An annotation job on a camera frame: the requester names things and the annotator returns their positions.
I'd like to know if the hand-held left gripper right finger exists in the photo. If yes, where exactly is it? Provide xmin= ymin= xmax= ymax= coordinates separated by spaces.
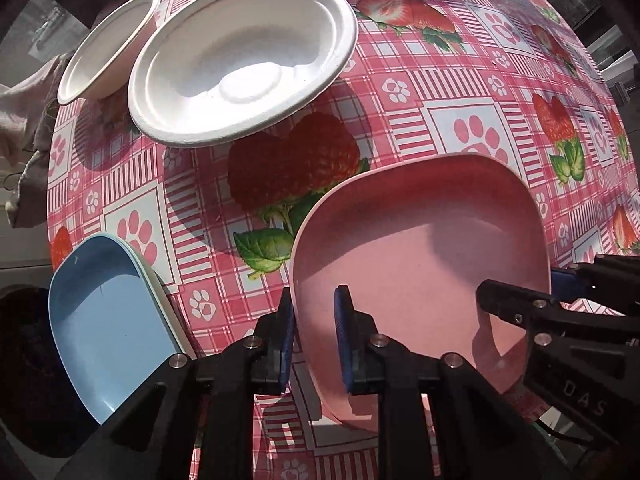
xmin=334 ymin=285 xmax=566 ymax=480

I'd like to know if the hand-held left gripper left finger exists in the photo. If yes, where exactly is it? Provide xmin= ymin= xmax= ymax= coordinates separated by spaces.
xmin=52 ymin=287 xmax=297 ymax=480

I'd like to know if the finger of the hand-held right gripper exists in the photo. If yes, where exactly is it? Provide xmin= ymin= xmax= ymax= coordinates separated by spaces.
xmin=550 ymin=254 xmax=640 ymax=313
xmin=476 ymin=280 xmax=633 ymax=361

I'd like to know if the pink plate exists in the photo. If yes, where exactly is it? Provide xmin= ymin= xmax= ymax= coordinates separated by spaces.
xmin=291 ymin=154 xmax=552 ymax=433

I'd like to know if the blue plate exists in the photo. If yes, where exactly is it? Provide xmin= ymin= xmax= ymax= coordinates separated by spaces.
xmin=48 ymin=234 xmax=183 ymax=426

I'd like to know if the white paper bowl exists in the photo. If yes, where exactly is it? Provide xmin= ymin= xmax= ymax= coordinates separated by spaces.
xmin=56 ymin=0 xmax=162 ymax=107
xmin=127 ymin=0 xmax=359 ymax=149

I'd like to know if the pink checked strawberry tablecloth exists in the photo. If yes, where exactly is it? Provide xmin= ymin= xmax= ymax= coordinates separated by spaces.
xmin=46 ymin=0 xmax=640 ymax=480

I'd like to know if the beige cloth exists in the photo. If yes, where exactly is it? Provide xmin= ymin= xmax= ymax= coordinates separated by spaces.
xmin=0 ymin=52 xmax=76 ymax=231

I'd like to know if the black cable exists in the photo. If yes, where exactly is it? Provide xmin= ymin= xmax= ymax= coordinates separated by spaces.
xmin=537 ymin=417 xmax=621 ymax=448

